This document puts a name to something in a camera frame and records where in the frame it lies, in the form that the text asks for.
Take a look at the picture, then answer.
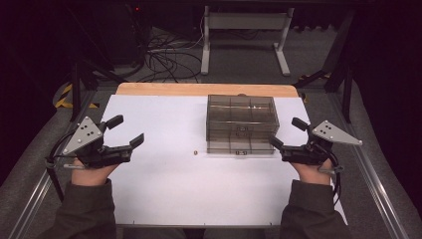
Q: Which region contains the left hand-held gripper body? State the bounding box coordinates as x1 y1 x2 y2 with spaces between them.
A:
62 116 134 169

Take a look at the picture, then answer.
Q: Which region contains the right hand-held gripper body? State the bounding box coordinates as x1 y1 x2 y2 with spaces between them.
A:
281 119 363 166

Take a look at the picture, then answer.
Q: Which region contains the smoky clear compartment drawer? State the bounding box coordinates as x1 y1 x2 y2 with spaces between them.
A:
206 139 277 156

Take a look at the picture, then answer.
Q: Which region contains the smoky clear drawer organiser box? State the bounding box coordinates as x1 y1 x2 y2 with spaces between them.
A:
205 94 281 143

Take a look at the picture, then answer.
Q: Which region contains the person's right hand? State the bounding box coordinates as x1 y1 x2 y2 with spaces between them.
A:
291 158 334 186

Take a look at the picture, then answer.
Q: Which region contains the person's left hand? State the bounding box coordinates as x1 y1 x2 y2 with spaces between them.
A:
71 157 120 187

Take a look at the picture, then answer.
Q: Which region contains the yellow black hazard tape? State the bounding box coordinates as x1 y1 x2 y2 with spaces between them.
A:
54 83 101 110

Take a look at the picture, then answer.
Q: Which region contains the black metal stand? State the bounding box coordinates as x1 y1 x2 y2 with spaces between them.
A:
293 9 356 124
68 6 128 123

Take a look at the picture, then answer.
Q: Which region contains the white table sheet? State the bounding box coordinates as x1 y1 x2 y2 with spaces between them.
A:
101 94 348 227

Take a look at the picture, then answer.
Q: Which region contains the dark cabinet with red light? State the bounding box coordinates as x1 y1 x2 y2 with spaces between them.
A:
107 0 154 68

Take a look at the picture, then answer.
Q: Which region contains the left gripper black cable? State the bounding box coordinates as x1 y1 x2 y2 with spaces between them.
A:
45 129 78 168

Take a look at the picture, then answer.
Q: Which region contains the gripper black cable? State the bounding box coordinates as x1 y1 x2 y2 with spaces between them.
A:
45 129 78 168
317 142 343 207

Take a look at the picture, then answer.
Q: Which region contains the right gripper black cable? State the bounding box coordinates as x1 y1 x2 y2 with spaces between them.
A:
317 142 343 207

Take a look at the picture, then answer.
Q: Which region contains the aluminium rail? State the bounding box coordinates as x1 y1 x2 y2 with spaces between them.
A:
326 93 411 239
7 89 98 239

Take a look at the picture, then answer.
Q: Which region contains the tangle of black floor cables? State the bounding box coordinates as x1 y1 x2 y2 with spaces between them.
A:
136 28 204 84

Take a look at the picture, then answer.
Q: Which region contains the white metal table frame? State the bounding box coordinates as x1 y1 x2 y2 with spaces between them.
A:
200 5 296 78

